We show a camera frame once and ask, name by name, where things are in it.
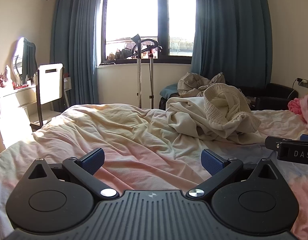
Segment cream ribbed pants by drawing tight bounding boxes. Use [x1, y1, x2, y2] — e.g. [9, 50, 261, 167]
[166, 83, 262, 145]

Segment metal tripod stand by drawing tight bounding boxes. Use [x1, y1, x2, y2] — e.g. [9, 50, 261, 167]
[147, 51, 156, 109]

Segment teal cloth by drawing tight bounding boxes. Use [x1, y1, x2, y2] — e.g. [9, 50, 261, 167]
[160, 84, 181, 98]

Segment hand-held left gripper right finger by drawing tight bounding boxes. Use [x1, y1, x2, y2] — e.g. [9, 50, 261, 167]
[186, 149, 279, 200]

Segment dark framed window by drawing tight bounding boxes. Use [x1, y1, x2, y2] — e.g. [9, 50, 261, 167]
[100, 0, 198, 65]

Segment black sofa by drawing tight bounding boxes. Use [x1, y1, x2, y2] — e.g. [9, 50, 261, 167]
[159, 82, 299, 112]

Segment blue curtain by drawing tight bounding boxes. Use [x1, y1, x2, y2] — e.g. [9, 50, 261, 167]
[50, 0, 109, 110]
[190, 0, 273, 90]

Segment garment steamer on pole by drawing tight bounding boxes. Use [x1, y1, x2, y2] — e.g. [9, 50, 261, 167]
[131, 33, 163, 109]

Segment wavy edged mirror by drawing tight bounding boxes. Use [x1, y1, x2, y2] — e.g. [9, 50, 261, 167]
[10, 37, 37, 78]

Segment row of small cosmetic bottles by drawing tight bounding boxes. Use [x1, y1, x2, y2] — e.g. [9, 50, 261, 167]
[15, 73, 35, 85]

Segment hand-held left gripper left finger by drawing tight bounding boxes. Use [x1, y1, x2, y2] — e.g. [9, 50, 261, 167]
[27, 148, 119, 200]

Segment pink fleece garment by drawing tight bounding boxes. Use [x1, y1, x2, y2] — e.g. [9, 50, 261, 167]
[287, 94, 308, 132]

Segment beige quilted jacket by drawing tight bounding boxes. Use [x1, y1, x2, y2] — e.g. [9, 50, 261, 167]
[177, 72, 226, 98]

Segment white dressing table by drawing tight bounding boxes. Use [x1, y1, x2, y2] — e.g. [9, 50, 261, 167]
[0, 84, 40, 150]

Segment white chair with black frame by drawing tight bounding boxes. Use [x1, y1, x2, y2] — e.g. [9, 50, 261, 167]
[30, 63, 70, 132]

